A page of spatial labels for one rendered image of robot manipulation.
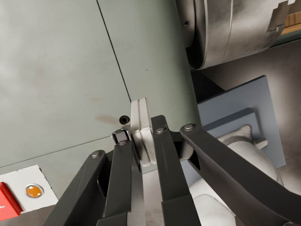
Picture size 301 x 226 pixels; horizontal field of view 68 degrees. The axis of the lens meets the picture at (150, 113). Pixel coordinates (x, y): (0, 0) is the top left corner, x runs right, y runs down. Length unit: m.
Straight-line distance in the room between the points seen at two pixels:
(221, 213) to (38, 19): 0.67
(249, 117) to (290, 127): 1.23
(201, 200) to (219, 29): 0.56
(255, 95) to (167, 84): 0.68
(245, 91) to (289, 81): 1.05
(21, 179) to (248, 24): 0.40
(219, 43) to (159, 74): 0.11
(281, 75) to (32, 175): 1.76
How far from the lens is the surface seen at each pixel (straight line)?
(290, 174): 2.39
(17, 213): 0.43
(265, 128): 1.03
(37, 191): 0.40
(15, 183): 0.40
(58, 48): 0.30
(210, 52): 0.37
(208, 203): 0.76
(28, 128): 0.35
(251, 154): 0.80
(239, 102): 0.93
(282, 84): 1.93
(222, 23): 0.34
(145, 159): 0.16
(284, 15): 0.40
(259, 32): 0.39
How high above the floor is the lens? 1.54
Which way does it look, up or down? 68 degrees down
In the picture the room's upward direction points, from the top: 169 degrees clockwise
